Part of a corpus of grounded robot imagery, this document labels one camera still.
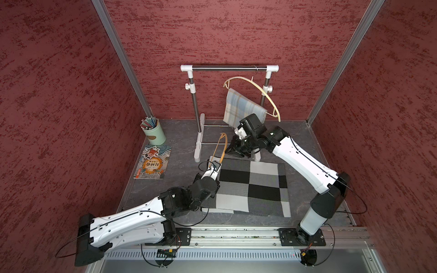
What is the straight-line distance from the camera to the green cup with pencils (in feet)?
3.18

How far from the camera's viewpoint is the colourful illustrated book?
0.94 metres

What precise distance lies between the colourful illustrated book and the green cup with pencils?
0.11 ft
